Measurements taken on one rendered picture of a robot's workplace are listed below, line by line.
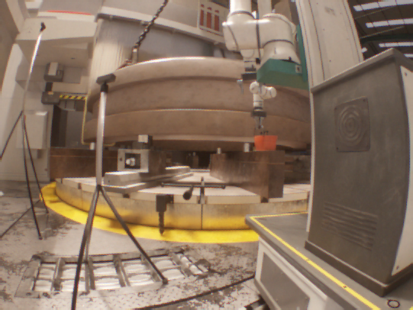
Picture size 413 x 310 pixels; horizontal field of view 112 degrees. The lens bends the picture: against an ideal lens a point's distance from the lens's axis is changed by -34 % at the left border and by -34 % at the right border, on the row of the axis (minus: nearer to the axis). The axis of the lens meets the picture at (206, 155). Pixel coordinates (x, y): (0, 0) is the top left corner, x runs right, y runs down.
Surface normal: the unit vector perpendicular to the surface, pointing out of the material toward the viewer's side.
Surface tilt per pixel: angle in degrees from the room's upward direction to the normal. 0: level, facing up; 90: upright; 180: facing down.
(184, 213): 90
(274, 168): 90
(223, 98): 90
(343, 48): 90
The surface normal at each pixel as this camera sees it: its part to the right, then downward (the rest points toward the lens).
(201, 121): 0.00, -0.02
